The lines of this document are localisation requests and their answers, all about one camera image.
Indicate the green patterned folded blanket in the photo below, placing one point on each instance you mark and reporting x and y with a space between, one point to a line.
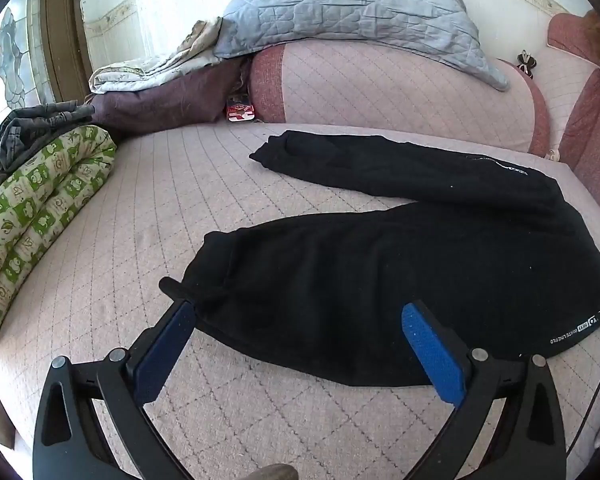
40 200

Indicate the purple folded blanket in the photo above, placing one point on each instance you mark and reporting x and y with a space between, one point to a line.
180 100

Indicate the red white small box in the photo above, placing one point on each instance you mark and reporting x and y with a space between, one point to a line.
239 110

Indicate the stained glass window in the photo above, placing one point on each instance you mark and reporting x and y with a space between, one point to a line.
15 65

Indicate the black pants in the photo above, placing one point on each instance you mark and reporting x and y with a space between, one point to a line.
380 285

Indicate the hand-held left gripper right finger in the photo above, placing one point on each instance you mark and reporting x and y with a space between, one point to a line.
432 355

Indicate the black hair clip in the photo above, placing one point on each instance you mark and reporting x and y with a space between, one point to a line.
526 64

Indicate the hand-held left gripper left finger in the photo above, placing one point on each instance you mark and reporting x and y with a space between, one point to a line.
165 350

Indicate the grey quilted blanket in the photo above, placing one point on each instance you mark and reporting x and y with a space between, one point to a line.
350 5

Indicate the pink speckled cushion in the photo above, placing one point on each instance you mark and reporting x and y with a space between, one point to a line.
597 130

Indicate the small white object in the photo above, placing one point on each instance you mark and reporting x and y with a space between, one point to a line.
552 154

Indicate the dark grey jacket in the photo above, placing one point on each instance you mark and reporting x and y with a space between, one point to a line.
35 125

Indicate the pink quilted bed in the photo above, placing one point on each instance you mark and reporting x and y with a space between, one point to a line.
180 210

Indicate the pink white pillow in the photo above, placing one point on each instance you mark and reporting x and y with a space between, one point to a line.
565 80

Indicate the pink bolster cushion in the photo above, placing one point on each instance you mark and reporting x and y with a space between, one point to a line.
380 90

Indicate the beige folded blanket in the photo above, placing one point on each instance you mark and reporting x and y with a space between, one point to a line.
150 67

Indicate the wooden window frame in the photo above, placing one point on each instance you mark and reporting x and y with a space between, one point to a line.
65 30

